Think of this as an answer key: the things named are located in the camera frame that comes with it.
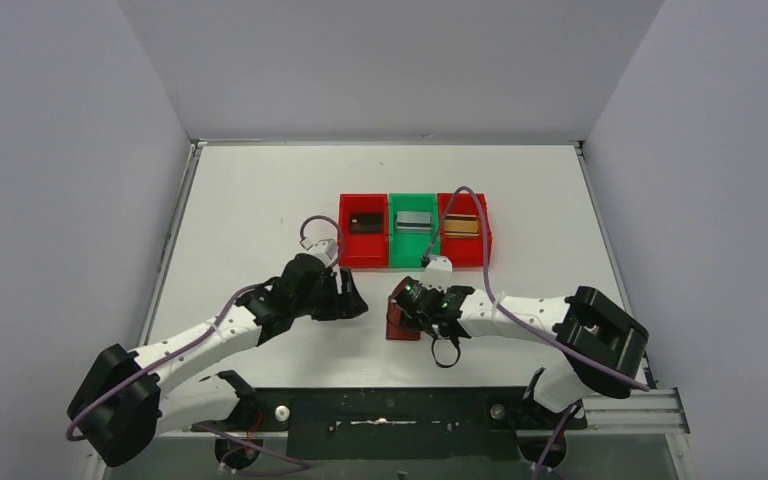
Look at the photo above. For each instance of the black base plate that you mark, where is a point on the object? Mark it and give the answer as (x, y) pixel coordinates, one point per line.
(318, 424)

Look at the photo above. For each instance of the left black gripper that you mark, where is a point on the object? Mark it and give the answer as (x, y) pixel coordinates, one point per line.
(339, 299)

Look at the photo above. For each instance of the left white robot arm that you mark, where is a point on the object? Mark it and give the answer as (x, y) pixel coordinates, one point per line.
(128, 397)

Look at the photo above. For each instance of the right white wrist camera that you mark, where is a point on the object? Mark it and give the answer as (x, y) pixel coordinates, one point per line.
(437, 274)

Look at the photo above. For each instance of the black credit card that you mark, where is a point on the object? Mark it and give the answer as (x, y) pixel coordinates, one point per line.
(366, 223)

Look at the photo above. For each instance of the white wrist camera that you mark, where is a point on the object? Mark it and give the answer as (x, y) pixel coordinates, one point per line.
(437, 274)
(327, 250)

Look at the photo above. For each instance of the silver credit card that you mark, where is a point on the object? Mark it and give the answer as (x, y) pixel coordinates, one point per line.
(413, 221)

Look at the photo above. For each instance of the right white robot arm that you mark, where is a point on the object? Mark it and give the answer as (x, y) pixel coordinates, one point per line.
(602, 344)

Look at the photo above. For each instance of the red leather card holder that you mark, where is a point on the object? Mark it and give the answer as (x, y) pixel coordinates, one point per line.
(395, 329)

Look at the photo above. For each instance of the gold credit card in bin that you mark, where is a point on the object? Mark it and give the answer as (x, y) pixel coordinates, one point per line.
(461, 226)

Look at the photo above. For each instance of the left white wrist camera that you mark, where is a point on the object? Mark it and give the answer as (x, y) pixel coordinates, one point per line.
(327, 250)

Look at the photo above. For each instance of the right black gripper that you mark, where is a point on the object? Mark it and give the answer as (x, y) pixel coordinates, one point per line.
(414, 322)

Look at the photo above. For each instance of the left red bin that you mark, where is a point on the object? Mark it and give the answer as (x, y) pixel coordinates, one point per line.
(364, 251)

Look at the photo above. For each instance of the green middle bin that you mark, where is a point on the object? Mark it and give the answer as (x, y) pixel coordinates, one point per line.
(407, 249)

